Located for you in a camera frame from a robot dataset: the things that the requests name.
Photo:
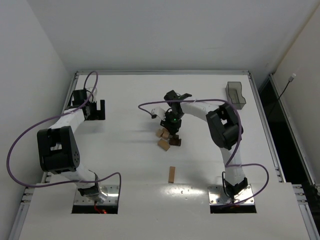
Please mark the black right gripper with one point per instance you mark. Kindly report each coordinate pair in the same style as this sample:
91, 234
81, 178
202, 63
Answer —
170, 127

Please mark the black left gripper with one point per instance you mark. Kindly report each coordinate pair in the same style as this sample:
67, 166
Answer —
94, 114

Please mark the small light wood cube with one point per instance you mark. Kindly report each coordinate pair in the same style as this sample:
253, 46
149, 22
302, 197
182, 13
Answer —
165, 135

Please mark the dark wood notched block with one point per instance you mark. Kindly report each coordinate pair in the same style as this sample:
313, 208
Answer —
175, 140

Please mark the long light wood block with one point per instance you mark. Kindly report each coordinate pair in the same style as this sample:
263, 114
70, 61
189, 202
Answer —
171, 176

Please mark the smoky transparent plastic container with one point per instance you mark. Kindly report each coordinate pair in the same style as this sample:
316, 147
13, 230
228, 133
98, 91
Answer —
234, 94

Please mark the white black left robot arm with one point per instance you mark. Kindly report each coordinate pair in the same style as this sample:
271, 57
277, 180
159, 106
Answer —
58, 150

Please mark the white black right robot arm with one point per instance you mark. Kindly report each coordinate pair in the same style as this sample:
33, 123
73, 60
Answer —
224, 130

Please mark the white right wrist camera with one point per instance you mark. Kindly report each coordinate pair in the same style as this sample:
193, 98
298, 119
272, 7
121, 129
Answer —
158, 112

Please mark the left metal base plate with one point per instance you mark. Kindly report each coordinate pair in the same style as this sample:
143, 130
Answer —
107, 195

